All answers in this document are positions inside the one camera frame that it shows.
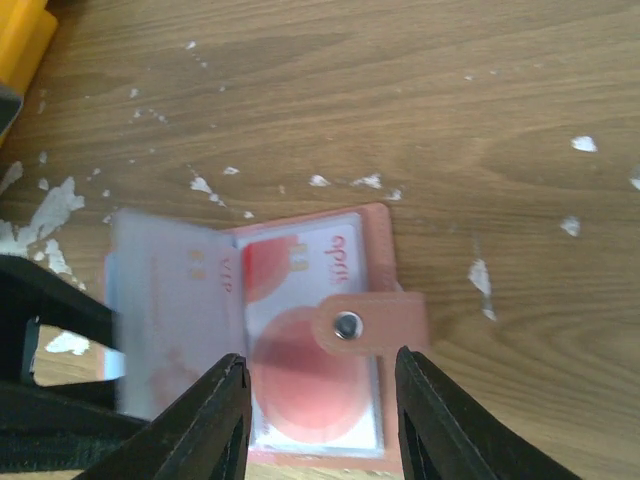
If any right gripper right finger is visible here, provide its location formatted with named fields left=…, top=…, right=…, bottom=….
left=395, top=346, right=578, bottom=480

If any yellow bin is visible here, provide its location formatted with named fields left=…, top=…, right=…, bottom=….
left=1, top=0, right=58, bottom=142

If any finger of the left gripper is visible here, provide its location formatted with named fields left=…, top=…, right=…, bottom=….
left=1, top=254, right=147, bottom=473

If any white debris pile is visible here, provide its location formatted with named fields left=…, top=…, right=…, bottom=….
left=1, top=176, right=87, bottom=291

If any pale pink card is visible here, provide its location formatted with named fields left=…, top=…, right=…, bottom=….
left=109, top=211, right=246, bottom=420

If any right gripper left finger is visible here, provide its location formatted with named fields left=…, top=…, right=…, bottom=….
left=77, top=354, right=252, bottom=480

